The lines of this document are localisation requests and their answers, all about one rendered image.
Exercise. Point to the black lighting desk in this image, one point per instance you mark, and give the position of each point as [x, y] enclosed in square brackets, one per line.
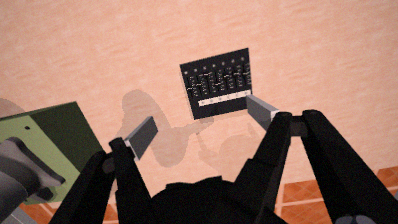
[218, 84]

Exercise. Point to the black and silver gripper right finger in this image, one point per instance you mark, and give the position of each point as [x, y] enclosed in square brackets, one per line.
[352, 193]

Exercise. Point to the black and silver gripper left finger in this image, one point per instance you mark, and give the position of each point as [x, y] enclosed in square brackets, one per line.
[87, 200]

